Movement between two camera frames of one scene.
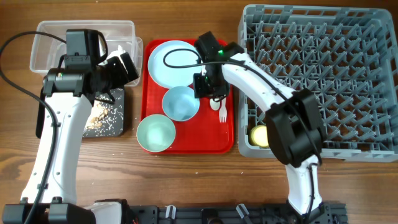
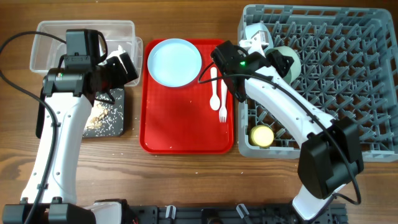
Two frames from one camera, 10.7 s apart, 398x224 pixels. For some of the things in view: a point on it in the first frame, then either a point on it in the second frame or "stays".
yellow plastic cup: (259, 136) stays
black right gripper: (201, 90) → (273, 57)
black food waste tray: (106, 119) stays
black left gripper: (121, 76) stays
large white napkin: (117, 53) stays
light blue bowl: (179, 103) → (252, 28)
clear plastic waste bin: (47, 51) stays
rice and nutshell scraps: (106, 119) stays
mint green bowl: (155, 133) → (295, 70)
